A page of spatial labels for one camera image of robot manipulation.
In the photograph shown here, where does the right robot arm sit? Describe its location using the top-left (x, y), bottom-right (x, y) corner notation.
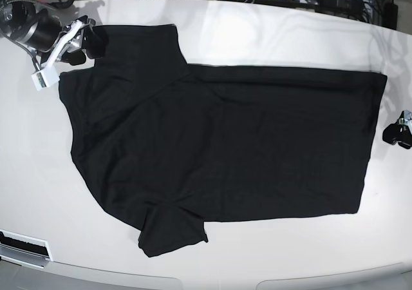
top-left (1, 0), bottom-right (107, 72)

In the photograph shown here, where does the black t-shirt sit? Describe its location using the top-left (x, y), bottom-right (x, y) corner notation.
top-left (59, 25), bottom-right (387, 257)

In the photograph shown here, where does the black power adapter box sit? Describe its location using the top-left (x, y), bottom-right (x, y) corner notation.
top-left (382, 3), bottom-right (398, 30)

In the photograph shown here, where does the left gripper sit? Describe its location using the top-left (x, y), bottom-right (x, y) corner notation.
top-left (382, 110), bottom-right (411, 150)

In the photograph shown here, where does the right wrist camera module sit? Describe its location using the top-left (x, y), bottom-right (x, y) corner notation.
top-left (32, 68), bottom-right (60, 91)

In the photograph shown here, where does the table cable grommet slot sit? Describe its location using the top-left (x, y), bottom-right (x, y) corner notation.
top-left (1, 229), bottom-right (53, 269)

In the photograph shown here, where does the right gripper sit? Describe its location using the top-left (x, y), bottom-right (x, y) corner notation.
top-left (30, 12), bottom-right (107, 66)

